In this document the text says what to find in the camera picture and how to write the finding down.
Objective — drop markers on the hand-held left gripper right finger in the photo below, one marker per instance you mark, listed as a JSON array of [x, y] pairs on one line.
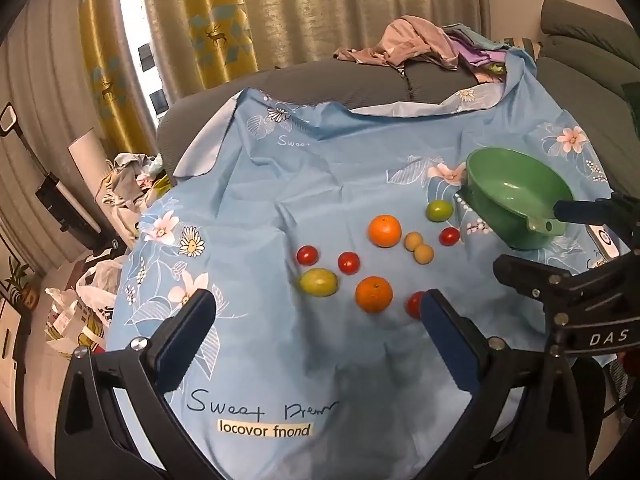
[[445, 331]]

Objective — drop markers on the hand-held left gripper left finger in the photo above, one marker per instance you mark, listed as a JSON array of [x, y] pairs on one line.
[[187, 331]]

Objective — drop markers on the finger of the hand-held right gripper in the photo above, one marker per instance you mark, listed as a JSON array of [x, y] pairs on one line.
[[580, 211], [520, 274]]

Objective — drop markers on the green plastic bowl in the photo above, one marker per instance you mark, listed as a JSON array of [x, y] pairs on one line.
[[510, 195]]

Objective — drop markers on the red cherry tomato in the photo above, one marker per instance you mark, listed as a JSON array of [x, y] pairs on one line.
[[414, 305], [307, 255], [348, 263], [449, 235]]

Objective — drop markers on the small tan round fruit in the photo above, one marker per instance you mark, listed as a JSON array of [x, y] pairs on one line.
[[413, 240], [423, 254]]

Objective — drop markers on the orange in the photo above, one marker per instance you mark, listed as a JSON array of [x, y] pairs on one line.
[[373, 294], [385, 230]]

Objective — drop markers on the white plastic bags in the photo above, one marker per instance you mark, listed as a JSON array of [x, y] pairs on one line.
[[90, 300]]

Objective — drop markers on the small green fruit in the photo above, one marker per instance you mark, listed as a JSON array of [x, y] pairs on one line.
[[439, 210]]

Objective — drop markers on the large yellow-green fruit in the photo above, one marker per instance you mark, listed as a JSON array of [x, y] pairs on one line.
[[319, 282]]

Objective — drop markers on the green sofa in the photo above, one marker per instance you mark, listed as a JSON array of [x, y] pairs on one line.
[[575, 75]]

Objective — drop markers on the pile of grey clothes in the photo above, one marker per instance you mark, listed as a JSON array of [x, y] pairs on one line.
[[127, 182]]

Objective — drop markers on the potted plant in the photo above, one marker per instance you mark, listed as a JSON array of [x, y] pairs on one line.
[[22, 282]]

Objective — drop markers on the blue floral cloth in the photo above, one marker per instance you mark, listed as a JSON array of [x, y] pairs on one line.
[[300, 185]]

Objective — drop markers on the black upright appliance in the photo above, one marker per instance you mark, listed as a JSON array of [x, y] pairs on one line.
[[55, 200]]

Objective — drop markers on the white board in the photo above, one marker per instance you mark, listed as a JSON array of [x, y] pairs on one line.
[[87, 170]]

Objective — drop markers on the pink garment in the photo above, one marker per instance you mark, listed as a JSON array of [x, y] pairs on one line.
[[400, 40]]

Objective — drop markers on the grey sofa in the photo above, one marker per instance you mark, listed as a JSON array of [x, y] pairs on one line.
[[325, 85]]

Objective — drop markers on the window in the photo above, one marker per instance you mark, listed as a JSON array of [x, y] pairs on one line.
[[137, 45]]

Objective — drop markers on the yellow patterned curtain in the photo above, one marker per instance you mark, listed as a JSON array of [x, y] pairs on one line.
[[200, 35]]

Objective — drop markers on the beige curtain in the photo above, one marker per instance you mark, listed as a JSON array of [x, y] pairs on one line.
[[350, 5]]

